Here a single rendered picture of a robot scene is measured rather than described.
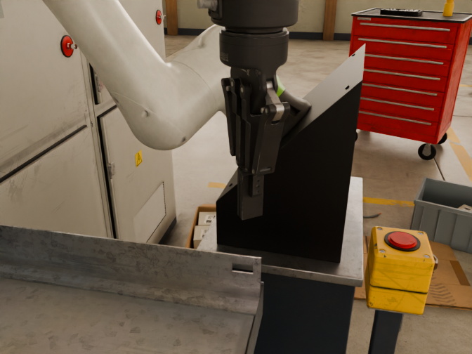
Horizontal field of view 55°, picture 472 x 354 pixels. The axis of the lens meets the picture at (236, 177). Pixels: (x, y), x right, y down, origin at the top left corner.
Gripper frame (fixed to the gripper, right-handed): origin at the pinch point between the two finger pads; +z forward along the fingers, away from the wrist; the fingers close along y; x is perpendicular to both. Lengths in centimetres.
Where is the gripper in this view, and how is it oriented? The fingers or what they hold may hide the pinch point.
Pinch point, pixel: (250, 192)
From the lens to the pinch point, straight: 57.8
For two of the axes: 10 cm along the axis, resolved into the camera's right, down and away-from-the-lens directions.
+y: 4.3, 4.2, -8.0
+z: -0.1, 8.9, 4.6
